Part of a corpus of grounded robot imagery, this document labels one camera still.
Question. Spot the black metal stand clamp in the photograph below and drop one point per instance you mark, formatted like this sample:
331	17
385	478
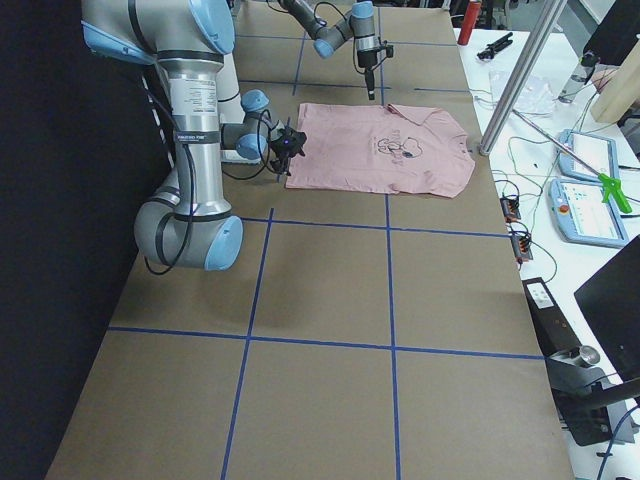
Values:
591	406

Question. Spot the upper blue teach pendant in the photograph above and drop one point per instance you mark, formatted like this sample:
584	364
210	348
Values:
597	151

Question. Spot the upper orange connector board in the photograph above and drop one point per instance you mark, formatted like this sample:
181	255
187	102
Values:
510	208

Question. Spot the aluminium frame post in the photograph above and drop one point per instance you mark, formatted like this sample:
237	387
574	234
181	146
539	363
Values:
533	47

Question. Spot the green plastic clamp stick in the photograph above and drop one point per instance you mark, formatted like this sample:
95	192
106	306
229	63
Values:
611	186

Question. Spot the lower blue teach pendant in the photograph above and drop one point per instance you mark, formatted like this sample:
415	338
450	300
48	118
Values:
582	217

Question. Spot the wooden beam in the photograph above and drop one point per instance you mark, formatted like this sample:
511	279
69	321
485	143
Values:
616	41

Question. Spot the clear plastic bag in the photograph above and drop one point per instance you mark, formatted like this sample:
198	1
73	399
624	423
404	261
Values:
535	98

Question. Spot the clear water bottle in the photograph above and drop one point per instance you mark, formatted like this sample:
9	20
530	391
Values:
581	74

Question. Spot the pink Snoopy t-shirt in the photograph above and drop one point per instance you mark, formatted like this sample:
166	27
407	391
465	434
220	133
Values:
388	149

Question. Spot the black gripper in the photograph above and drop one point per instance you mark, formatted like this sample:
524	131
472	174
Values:
281	154
365	60

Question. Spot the red cylinder bottle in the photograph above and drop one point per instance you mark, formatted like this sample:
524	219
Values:
470	17

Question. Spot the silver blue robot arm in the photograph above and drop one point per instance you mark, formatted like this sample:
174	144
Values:
356	26
188	222

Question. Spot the blue teach pendant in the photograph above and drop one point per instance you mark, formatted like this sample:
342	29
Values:
582	217
597	151

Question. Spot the black monitor corner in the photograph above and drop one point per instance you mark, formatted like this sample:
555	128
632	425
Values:
609	302

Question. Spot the black power box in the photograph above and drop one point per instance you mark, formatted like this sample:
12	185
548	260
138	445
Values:
553	331

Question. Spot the black pliers tool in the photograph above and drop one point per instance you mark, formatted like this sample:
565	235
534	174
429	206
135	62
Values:
491	50

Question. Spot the lower orange connector board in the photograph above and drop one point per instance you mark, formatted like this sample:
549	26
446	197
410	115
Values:
521	245

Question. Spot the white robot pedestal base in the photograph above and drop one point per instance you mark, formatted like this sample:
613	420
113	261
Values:
207	107

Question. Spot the orange connector board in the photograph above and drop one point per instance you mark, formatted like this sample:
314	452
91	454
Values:
510	208
521	245

